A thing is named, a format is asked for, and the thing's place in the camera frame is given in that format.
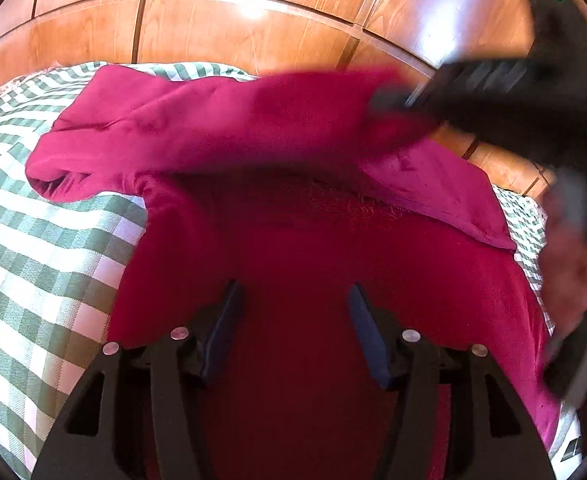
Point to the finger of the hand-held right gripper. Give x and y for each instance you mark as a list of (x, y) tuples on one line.
[(413, 97)]

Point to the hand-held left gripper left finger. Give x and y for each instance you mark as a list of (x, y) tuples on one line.
[(223, 332)]

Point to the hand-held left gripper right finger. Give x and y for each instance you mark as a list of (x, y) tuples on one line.
[(366, 332)]

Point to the dark red sweater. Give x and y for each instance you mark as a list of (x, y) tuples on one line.
[(298, 240)]

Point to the person's right hand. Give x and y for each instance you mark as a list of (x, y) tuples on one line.
[(568, 285)]

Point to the green checked bedspread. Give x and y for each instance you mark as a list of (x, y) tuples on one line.
[(48, 260)]

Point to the wooden wardrobe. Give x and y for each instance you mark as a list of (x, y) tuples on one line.
[(223, 25)]

